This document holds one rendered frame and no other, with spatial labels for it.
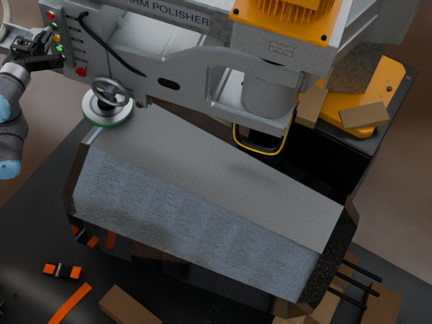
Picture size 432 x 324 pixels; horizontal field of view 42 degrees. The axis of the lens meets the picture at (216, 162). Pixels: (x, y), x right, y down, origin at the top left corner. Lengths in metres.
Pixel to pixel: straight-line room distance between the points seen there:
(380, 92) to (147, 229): 1.24
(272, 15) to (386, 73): 1.30
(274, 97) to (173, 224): 0.75
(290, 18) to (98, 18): 0.63
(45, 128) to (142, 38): 1.62
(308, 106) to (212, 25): 0.96
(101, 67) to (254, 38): 0.65
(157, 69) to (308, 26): 0.59
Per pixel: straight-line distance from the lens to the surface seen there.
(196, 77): 1.87
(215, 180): 2.27
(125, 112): 2.38
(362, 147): 2.56
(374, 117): 2.57
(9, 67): 1.81
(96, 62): 2.03
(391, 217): 3.30
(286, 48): 1.61
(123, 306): 2.77
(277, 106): 1.88
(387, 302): 3.00
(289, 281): 2.25
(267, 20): 1.56
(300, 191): 2.29
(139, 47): 1.91
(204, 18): 1.65
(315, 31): 1.56
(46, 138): 3.41
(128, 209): 2.36
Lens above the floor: 2.79
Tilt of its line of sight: 59 degrees down
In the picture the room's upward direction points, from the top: 7 degrees clockwise
